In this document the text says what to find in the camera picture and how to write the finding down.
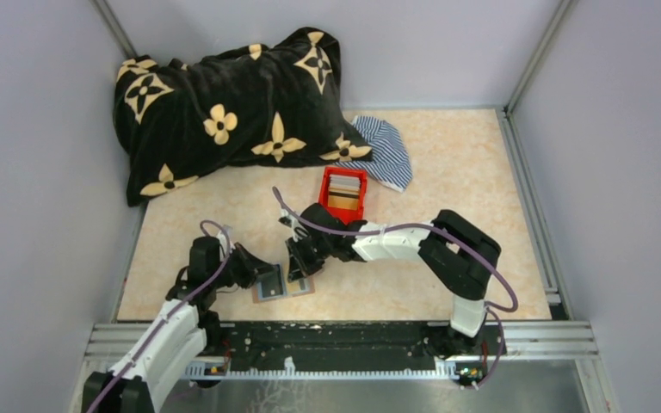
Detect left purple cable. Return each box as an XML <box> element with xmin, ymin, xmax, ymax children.
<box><xmin>85</xmin><ymin>219</ymin><xmax>233</xmax><ymax>413</ymax></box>

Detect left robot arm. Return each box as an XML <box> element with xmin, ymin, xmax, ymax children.
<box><xmin>81</xmin><ymin>235</ymin><xmax>281</xmax><ymax>412</ymax></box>

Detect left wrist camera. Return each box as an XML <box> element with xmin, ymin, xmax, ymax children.
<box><xmin>217</xmin><ymin>225</ymin><xmax>232</xmax><ymax>255</ymax></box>

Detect black floral blanket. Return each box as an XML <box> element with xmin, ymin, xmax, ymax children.
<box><xmin>113</xmin><ymin>27</ymin><xmax>374</xmax><ymax>207</ymax></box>

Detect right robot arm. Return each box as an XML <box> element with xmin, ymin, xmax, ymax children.
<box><xmin>279</xmin><ymin>203</ymin><xmax>501</xmax><ymax>339</ymax></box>

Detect red plastic bin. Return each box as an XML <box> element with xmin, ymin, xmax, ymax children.
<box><xmin>318</xmin><ymin>166</ymin><xmax>368</xmax><ymax>224</ymax></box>

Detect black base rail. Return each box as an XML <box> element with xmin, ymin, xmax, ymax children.
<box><xmin>199</xmin><ymin>321</ymin><xmax>506</xmax><ymax>373</ymax></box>

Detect pink leather card holder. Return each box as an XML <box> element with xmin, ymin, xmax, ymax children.
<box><xmin>251</xmin><ymin>264</ymin><xmax>315</xmax><ymax>304</ymax></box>

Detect grey cards in bin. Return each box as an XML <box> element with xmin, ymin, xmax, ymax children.
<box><xmin>328</xmin><ymin>174</ymin><xmax>361</xmax><ymax>197</ymax></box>

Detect blue striped cloth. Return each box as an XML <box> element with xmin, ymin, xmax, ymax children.
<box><xmin>335</xmin><ymin>115</ymin><xmax>413</xmax><ymax>193</ymax></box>

